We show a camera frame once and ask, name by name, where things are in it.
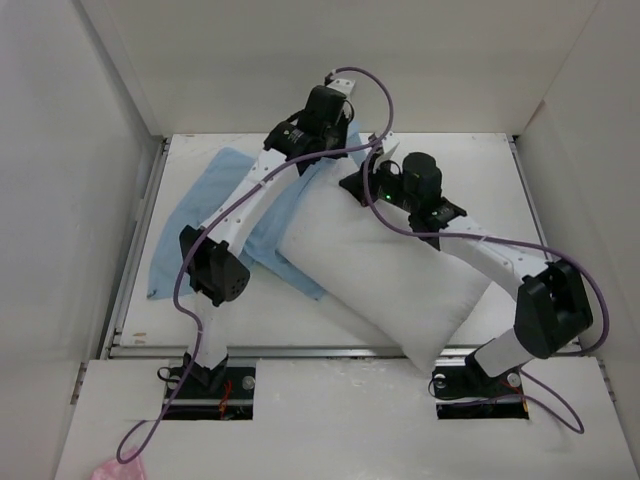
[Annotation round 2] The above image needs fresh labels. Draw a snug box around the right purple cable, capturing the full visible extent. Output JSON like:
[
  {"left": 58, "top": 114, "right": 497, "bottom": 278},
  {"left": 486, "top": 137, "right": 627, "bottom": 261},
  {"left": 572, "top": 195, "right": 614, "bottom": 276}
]
[{"left": 364, "top": 133, "right": 606, "bottom": 435}]

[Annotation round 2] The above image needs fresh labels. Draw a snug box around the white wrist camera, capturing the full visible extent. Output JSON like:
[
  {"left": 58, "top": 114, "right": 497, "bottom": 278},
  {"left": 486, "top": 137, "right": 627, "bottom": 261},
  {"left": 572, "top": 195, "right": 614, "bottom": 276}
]
[
  {"left": 372, "top": 137, "right": 399, "bottom": 166},
  {"left": 324, "top": 71, "right": 356, "bottom": 97}
]

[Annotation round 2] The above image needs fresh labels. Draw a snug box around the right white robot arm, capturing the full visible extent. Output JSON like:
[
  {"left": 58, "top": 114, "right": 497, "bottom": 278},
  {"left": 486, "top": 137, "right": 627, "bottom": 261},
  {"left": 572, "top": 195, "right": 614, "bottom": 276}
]
[{"left": 339, "top": 152, "right": 593, "bottom": 394}]

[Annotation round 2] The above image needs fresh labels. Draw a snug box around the white pillow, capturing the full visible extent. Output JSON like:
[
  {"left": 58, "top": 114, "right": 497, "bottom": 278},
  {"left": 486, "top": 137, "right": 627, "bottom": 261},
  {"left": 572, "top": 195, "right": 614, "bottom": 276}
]
[{"left": 278, "top": 159, "right": 490, "bottom": 374}]

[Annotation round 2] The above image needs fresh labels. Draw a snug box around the light blue pillowcase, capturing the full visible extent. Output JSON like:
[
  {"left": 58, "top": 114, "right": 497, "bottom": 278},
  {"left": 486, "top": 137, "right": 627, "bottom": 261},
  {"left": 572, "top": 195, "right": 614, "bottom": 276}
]
[{"left": 145, "top": 117, "right": 371, "bottom": 302}]

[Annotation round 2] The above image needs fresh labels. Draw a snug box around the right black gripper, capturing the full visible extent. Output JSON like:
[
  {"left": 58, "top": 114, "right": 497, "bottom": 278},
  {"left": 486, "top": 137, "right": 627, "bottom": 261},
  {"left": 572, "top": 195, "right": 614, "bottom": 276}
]
[{"left": 338, "top": 153, "right": 418, "bottom": 214}]

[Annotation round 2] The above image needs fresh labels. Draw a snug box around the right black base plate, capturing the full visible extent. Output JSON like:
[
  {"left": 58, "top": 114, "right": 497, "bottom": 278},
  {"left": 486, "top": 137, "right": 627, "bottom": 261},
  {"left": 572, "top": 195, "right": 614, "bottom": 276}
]
[{"left": 429, "top": 364, "right": 529, "bottom": 420}]

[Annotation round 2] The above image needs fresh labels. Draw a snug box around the pink plastic bag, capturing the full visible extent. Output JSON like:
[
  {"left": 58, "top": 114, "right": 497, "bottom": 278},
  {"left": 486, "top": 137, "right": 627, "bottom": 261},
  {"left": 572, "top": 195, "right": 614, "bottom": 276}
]
[{"left": 90, "top": 455, "right": 147, "bottom": 480}]

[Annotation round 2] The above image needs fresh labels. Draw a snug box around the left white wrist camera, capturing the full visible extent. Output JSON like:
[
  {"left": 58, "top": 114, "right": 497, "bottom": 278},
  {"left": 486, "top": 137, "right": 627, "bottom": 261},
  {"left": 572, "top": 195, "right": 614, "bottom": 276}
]
[{"left": 324, "top": 71, "right": 356, "bottom": 97}]

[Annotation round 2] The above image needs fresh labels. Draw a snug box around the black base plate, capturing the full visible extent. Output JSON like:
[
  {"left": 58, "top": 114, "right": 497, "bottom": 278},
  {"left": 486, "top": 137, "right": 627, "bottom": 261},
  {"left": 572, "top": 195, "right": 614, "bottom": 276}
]
[
  {"left": 429, "top": 364, "right": 529, "bottom": 420},
  {"left": 157, "top": 366, "right": 256, "bottom": 421}
]

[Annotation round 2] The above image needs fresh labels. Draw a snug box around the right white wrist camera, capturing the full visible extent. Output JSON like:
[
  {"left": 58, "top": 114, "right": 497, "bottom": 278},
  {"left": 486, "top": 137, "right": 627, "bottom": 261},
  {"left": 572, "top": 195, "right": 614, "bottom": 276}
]
[{"left": 372, "top": 137, "right": 399, "bottom": 166}]

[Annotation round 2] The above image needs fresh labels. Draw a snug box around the aluminium front rail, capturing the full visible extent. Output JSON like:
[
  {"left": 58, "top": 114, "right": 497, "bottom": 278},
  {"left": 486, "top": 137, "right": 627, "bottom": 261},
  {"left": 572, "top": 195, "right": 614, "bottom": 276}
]
[{"left": 107, "top": 342, "right": 584, "bottom": 361}]

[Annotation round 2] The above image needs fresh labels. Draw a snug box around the purple cable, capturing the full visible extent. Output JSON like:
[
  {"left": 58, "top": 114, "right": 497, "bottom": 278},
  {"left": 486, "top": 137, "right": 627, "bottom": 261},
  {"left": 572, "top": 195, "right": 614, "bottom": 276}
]
[
  {"left": 364, "top": 133, "right": 606, "bottom": 435},
  {"left": 115, "top": 65, "right": 396, "bottom": 464}
]

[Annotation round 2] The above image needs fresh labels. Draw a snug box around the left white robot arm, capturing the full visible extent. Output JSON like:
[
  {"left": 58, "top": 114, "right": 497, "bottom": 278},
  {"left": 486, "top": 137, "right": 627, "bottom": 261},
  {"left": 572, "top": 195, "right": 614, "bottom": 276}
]
[{"left": 176, "top": 78, "right": 355, "bottom": 307}]

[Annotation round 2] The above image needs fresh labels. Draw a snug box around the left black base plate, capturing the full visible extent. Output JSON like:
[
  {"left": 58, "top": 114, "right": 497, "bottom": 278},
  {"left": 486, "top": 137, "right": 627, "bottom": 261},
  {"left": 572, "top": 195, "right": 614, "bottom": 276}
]
[{"left": 157, "top": 366, "right": 256, "bottom": 421}]

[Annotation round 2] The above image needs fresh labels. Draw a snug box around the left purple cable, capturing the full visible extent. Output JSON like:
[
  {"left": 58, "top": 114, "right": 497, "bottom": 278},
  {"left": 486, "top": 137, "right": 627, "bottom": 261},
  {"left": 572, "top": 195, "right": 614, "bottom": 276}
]
[{"left": 115, "top": 65, "right": 396, "bottom": 464}]

